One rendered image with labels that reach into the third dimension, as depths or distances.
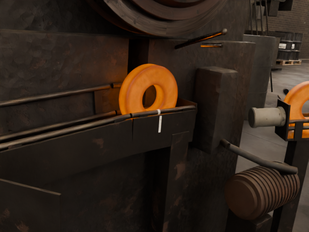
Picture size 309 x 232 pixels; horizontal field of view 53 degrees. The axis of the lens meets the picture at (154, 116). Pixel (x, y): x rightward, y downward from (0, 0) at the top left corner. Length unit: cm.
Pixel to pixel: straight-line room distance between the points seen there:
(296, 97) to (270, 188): 27
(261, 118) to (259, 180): 17
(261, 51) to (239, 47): 236
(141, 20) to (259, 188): 52
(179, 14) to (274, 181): 52
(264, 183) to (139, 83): 43
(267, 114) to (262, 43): 248
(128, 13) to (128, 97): 18
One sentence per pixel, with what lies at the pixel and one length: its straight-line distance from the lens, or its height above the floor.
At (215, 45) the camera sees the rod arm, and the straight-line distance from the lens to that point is 70.
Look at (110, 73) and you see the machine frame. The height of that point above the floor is 79.
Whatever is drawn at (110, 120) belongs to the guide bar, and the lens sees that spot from 65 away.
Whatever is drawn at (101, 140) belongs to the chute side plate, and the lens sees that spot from 65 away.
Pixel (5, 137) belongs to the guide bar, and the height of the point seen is 68.
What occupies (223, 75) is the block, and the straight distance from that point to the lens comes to 85.
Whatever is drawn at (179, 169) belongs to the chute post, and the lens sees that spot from 82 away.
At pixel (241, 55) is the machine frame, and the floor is 83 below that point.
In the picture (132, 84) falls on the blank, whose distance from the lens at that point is 69.
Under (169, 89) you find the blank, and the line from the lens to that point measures 76.
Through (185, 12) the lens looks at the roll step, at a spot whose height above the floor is 93.
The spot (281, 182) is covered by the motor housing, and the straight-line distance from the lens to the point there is 96.
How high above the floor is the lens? 90
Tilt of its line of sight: 16 degrees down
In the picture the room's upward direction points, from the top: 5 degrees clockwise
